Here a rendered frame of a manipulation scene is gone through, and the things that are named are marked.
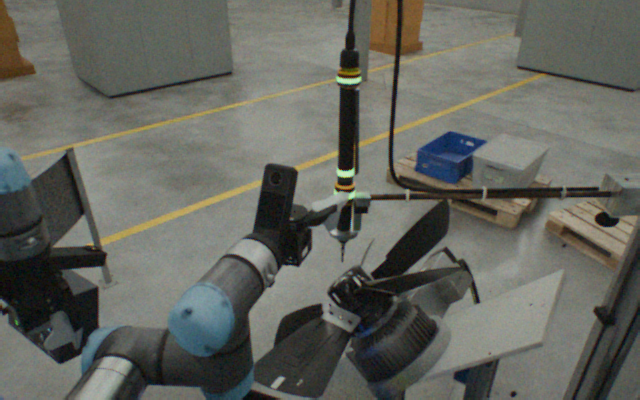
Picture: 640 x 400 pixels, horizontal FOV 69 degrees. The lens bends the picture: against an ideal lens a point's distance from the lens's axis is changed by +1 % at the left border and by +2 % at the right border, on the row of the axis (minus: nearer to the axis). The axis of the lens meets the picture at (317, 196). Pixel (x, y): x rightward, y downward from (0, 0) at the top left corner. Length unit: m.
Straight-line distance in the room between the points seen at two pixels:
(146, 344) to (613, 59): 7.76
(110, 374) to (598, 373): 1.25
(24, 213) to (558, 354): 2.73
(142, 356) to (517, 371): 2.39
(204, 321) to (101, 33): 6.44
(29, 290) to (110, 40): 6.20
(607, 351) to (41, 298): 1.30
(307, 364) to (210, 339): 0.57
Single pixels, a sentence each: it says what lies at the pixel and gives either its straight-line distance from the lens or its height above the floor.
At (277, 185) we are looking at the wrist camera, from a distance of 0.66.
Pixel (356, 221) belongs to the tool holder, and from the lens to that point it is 1.02.
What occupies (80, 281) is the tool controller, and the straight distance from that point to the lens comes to 1.40.
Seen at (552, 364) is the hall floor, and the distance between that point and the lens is 2.95.
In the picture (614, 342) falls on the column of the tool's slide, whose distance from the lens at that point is 1.46.
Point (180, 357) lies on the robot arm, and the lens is 0.65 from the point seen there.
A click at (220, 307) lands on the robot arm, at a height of 1.67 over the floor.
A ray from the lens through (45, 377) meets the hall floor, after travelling 2.98.
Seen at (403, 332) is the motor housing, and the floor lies 1.18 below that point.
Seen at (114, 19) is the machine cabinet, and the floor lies 1.01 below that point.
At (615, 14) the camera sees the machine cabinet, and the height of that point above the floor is 0.99.
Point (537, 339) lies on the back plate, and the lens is 1.03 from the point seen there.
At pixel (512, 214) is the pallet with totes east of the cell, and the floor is 0.14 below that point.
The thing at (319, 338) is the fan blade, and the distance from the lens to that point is 1.16.
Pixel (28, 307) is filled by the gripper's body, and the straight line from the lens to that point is 0.83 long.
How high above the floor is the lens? 2.05
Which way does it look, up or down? 30 degrees down
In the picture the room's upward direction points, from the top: straight up
